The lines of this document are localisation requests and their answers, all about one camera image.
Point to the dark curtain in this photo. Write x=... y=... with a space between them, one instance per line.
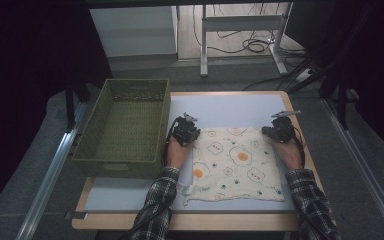
x=373 y=66
x=23 y=66

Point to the white cabinet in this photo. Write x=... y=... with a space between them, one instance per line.
x=133 y=31

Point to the green woven basket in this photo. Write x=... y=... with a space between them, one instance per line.
x=130 y=140

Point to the white metal desk frame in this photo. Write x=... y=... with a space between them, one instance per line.
x=240 y=23

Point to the aluminium floor rail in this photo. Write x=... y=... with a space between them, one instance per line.
x=46 y=180
x=363 y=166

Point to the black metal stand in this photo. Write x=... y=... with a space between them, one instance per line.
x=70 y=103

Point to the black tripod stand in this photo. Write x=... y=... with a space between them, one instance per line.
x=341 y=100

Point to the person's left hand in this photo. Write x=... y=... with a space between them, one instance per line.
x=177 y=155

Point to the person's right hand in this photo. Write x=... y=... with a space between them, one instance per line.
x=290 y=155

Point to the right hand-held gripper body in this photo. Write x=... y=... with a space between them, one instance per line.
x=284 y=130

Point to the white power strip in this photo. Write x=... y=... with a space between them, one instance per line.
x=304 y=75

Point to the cream egg print cloth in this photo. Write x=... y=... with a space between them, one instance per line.
x=233 y=166

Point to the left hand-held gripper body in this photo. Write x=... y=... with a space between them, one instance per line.
x=182 y=131

